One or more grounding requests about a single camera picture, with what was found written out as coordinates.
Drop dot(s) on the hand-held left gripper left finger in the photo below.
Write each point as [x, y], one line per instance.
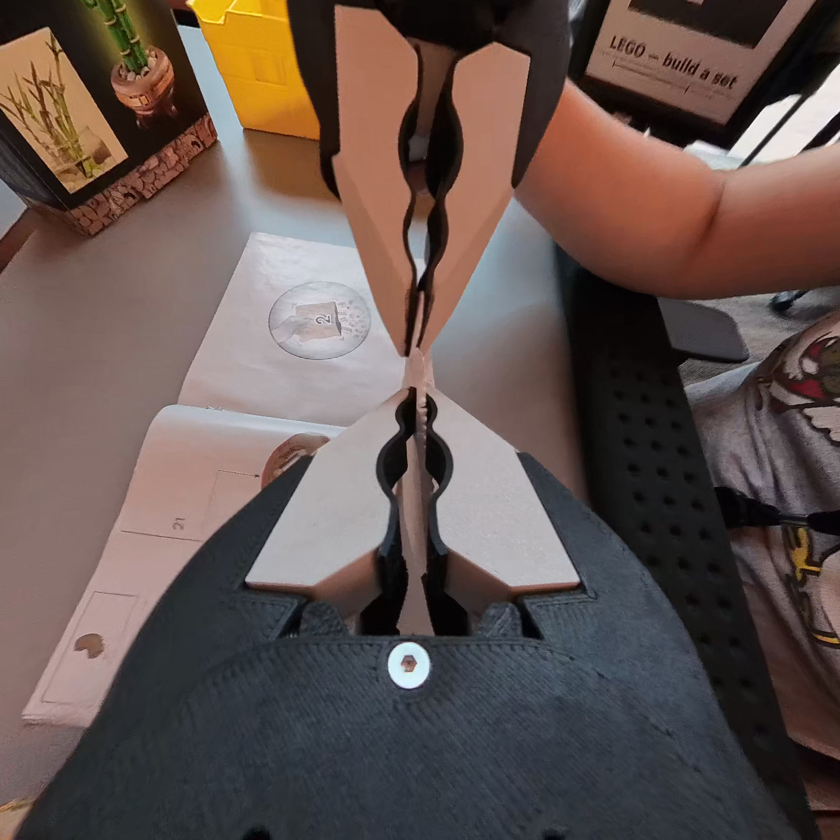
[328, 525]

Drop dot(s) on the small white paper bag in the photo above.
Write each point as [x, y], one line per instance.
[415, 558]

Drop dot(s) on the yellow plastic bin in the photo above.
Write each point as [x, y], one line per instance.
[262, 72]

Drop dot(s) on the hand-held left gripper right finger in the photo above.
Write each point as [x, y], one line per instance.
[505, 525]

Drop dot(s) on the person's right forearm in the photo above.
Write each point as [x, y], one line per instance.
[656, 197]

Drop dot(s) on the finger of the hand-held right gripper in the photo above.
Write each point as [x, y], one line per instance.
[489, 144]
[371, 131]

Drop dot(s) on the white instruction booklet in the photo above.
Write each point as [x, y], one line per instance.
[177, 472]

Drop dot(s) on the person's printed shirt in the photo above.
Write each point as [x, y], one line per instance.
[774, 590]

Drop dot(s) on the grey rounded pad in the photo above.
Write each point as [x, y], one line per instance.
[705, 328]

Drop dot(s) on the black bamboo picture box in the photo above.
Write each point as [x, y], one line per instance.
[85, 111]

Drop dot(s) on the framed marker sign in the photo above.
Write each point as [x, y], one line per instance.
[689, 72]

